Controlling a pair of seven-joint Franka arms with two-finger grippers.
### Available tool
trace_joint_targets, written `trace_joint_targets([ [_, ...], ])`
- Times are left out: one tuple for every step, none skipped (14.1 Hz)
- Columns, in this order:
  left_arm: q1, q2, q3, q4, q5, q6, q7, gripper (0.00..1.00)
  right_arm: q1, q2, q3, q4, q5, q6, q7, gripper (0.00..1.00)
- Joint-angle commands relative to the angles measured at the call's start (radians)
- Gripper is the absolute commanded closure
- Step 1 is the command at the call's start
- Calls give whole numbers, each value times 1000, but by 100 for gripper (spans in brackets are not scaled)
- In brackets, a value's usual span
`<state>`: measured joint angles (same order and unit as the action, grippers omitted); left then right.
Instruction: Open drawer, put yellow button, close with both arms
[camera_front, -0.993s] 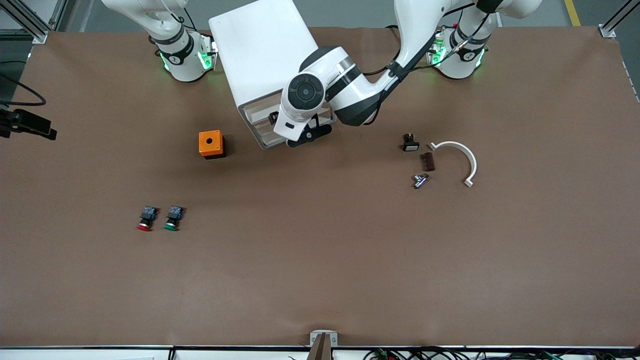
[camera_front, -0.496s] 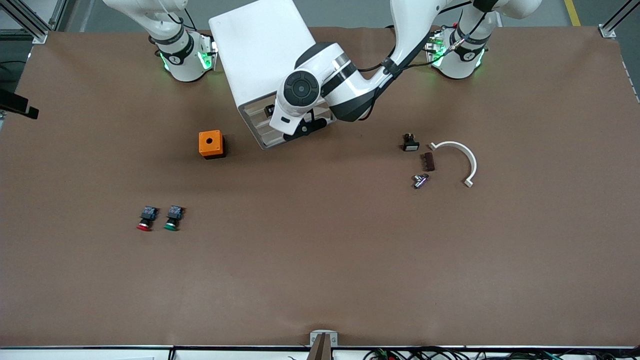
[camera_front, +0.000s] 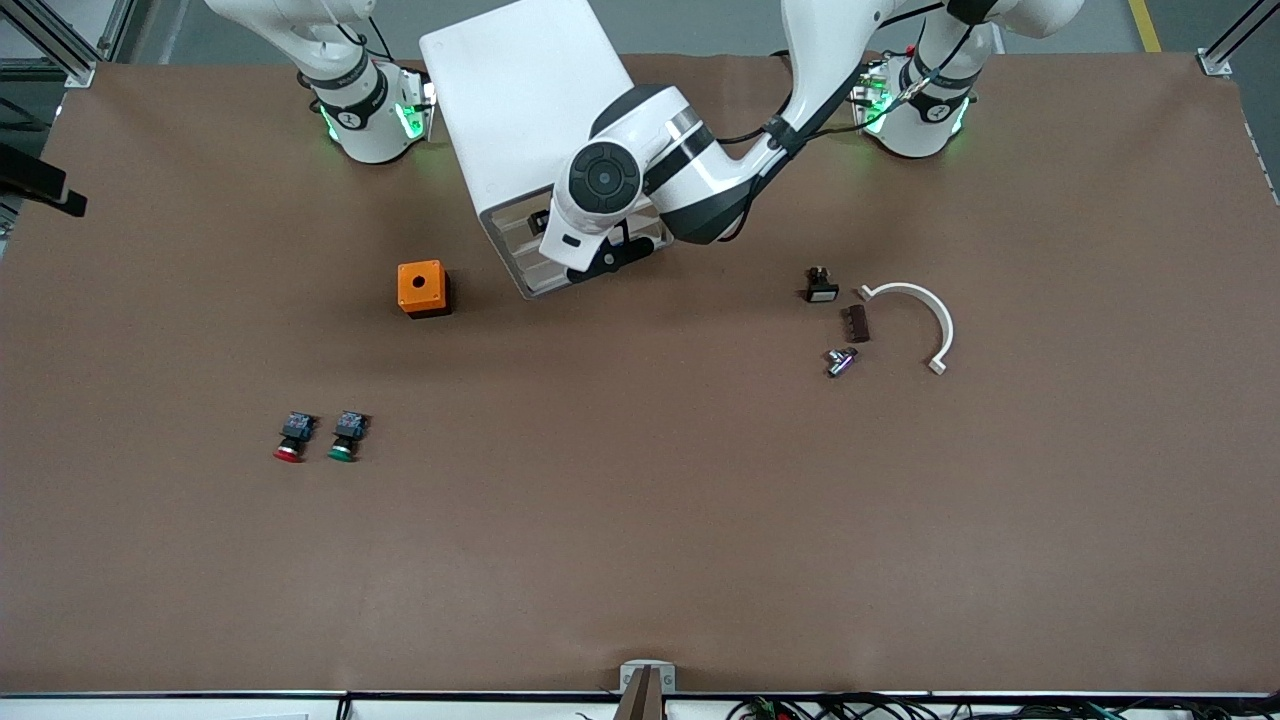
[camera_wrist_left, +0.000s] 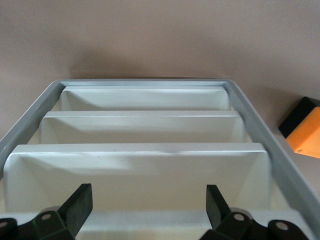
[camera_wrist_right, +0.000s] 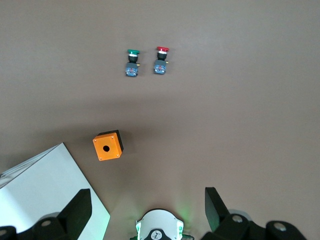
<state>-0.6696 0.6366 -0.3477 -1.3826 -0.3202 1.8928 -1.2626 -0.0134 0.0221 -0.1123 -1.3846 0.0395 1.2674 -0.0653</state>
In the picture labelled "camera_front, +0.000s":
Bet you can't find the white curved plastic bracket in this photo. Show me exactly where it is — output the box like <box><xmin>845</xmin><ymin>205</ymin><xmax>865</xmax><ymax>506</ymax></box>
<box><xmin>857</xmin><ymin>282</ymin><xmax>956</xmax><ymax>377</ymax></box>

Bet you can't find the brown camera stand post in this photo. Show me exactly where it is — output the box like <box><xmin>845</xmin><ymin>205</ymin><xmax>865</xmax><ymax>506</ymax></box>
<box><xmin>618</xmin><ymin>667</ymin><xmax>668</xmax><ymax>720</ymax></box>

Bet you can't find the black cable bundle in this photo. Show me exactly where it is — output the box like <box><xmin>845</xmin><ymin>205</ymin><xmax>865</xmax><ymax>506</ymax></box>
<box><xmin>728</xmin><ymin>693</ymin><xmax>1280</xmax><ymax>720</ymax></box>

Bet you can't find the red push button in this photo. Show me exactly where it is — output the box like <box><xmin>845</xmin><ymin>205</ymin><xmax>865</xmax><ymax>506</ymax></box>
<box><xmin>272</xmin><ymin>410</ymin><xmax>317</xmax><ymax>464</ymax></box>

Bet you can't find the green push button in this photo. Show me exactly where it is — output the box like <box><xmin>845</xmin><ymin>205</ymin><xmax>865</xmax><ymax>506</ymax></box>
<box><xmin>326</xmin><ymin>409</ymin><xmax>369</xmax><ymax>464</ymax></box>

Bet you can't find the grey metal bracket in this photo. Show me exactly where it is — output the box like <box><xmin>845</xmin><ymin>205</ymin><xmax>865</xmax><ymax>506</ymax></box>
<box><xmin>619</xmin><ymin>660</ymin><xmax>677</xmax><ymax>696</ymax></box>

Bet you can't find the brown table cover sheet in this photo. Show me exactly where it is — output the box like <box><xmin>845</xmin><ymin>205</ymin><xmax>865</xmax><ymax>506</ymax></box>
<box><xmin>0</xmin><ymin>50</ymin><xmax>1280</xmax><ymax>698</ymax></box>

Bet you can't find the orange button enclosure box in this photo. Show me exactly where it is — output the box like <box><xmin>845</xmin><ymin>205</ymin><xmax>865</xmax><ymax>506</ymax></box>
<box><xmin>396</xmin><ymin>259</ymin><xmax>452</xmax><ymax>320</ymax></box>

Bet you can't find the aluminium frame profile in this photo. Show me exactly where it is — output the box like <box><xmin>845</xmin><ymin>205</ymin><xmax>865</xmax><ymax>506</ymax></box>
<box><xmin>0</xmin><ymin>0</ymin><xmax>136</xmax><ymax>89</ymax></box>
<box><xmin>1198</xmin><ymin>0</ymin><xmax>1280</xmax><ymax>79</ymax></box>

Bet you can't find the white drawer cabinet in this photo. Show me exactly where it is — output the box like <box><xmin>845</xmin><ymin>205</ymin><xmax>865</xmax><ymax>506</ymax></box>
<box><xmin>418</xmin><ymin>0</ymin><xmax>674</xmax><ymax>301</ymax></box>

